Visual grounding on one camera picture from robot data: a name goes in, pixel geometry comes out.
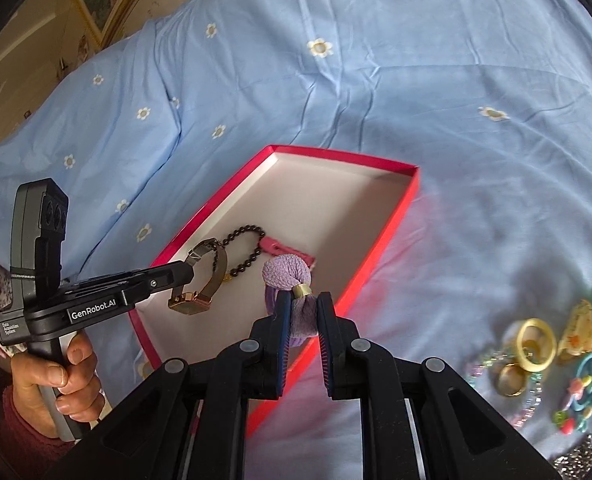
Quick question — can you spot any colourful beaded hair tie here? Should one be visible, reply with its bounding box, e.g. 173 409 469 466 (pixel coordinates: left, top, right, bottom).
553 352 592 435

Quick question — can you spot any red cardboard box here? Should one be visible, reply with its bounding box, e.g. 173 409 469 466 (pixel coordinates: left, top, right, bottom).
127 145 421 438

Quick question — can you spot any pink hair clip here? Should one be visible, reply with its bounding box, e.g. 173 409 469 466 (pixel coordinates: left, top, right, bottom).
258 236 317 267

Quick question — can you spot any yellow hair clip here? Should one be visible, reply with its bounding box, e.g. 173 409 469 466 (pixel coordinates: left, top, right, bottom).
556 300 592 358

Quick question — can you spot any gold wrist watch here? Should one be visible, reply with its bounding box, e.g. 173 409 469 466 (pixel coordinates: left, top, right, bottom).
168 238 228 315

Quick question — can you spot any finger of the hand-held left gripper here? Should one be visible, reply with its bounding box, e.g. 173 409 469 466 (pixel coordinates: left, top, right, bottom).
121 260 197 306

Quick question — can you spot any person's left forearm red sleeve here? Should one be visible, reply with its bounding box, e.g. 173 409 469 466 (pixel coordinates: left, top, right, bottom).
1 387 72 476

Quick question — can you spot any blue floral blanket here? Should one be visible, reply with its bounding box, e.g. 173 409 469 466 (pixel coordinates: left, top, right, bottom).
0 0 592 480

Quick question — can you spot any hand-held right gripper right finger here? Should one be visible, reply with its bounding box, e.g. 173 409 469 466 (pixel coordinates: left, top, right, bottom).
316 291 562 480

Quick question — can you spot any person's left hand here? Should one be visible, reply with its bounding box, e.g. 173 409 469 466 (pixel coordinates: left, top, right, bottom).
10 332 102 438

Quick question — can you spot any yellow bangle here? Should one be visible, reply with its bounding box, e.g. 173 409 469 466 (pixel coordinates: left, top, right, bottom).
515 319 558 372

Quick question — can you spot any gold ring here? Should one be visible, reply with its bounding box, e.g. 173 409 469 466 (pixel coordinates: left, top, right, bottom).
497 362 529 397

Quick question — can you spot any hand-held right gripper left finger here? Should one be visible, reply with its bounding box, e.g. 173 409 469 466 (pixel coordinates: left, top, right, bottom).
41 292 294 480

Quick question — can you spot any dark bead bracelet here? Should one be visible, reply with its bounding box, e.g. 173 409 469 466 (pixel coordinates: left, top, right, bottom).
215 226 267 281

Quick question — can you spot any pastel bead bracelet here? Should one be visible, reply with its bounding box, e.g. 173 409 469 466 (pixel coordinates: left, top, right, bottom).
468 350 544 428

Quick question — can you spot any purple scrunchie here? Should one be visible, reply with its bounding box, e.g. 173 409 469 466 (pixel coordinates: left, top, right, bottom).
262 255 322 348

